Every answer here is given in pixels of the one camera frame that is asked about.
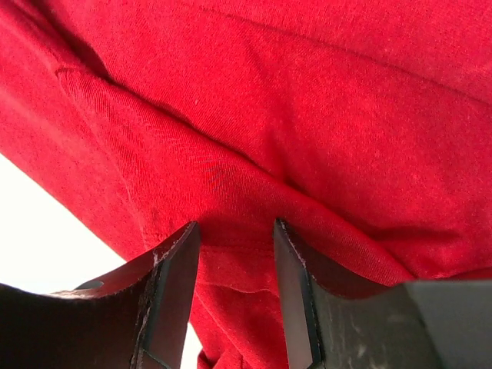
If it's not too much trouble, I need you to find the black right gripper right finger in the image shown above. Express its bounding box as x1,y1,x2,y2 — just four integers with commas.
273,219,491,368

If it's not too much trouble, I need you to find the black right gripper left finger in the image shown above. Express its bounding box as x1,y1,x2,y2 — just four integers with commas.
1,222,200,368

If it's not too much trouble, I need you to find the dark red t shirt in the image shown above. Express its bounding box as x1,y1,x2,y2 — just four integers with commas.
1,1,491,368

